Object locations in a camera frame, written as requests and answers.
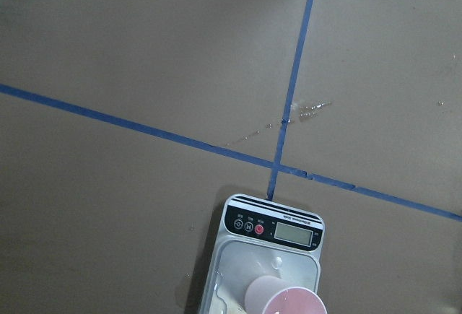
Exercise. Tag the pink plastic cup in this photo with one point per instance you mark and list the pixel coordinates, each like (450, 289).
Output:
(270, 294)

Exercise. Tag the silver digital kitchen scale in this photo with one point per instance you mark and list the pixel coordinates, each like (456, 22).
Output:
(256, 237)

